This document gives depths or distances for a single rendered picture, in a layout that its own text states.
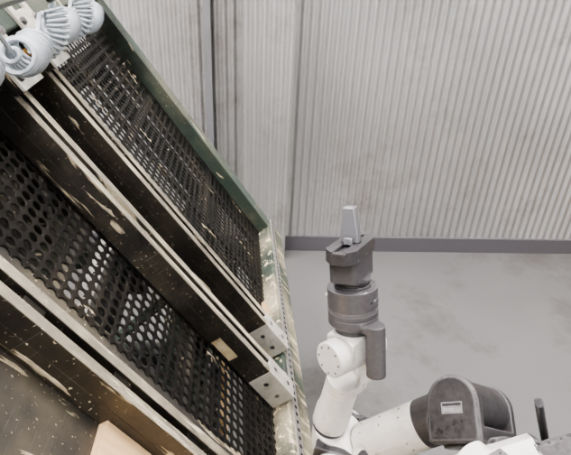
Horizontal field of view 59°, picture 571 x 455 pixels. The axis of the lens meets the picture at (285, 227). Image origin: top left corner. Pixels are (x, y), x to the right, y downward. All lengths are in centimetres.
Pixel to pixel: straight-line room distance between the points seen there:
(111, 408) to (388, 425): 50
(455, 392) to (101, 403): 58
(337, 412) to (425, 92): 270
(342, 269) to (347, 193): 278
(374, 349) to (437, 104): 276
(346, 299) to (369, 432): 31
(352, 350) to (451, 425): 21
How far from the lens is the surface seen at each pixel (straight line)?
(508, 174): 390
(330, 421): 104
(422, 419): 101
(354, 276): 84
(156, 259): 118
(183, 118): 206
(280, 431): 145
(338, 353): 89
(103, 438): 88
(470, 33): 347
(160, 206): 133
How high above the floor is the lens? 203
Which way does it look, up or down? 30 degrees down
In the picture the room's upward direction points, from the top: 3 degrees clockwise
